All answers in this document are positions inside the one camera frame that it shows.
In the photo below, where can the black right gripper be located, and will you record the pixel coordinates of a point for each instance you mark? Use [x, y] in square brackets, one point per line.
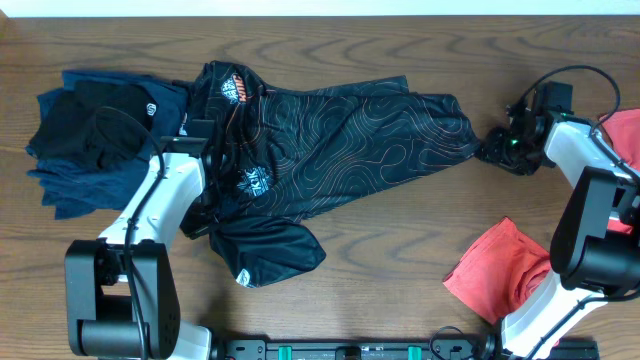
[491, 151]

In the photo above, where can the black orange-patterned jersey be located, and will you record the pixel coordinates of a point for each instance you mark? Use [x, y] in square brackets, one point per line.
[277, 157]

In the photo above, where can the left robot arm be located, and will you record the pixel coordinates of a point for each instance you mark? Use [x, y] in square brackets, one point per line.
[121, 298]

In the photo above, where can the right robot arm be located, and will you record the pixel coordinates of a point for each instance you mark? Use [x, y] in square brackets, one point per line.
[594, 251]

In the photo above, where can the red t-shirt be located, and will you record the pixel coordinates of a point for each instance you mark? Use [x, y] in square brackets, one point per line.
[504, 266]

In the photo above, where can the folded black shirt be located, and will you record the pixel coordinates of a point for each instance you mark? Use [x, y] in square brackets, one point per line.
[95, 125]

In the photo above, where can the folded navy blue shirt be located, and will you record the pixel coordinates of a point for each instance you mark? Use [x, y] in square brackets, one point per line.
[74, 190]

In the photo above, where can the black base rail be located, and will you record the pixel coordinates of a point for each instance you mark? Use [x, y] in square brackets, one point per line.
[448, 347]

